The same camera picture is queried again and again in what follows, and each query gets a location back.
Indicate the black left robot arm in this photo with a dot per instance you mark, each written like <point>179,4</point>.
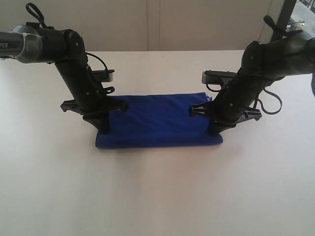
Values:
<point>66,50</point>

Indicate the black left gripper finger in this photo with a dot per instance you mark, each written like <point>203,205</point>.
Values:
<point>100,119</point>
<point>70,105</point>

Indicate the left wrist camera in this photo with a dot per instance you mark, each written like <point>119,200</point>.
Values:
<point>103,76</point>

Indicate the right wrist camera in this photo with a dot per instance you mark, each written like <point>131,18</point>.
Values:
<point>211,77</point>

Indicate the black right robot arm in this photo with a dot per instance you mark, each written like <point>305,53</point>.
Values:
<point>261,65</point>

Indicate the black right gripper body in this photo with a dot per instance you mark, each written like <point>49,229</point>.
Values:
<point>231,105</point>

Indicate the black window frame post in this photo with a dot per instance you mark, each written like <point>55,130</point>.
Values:
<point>285,14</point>

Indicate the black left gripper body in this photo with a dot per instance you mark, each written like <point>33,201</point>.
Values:
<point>88,93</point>

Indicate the blue towel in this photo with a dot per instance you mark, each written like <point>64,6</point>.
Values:
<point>160,120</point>

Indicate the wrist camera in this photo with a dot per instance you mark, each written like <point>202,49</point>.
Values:
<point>211,77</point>
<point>103,76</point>

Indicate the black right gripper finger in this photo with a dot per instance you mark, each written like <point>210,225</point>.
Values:
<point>215,127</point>
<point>203,109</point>

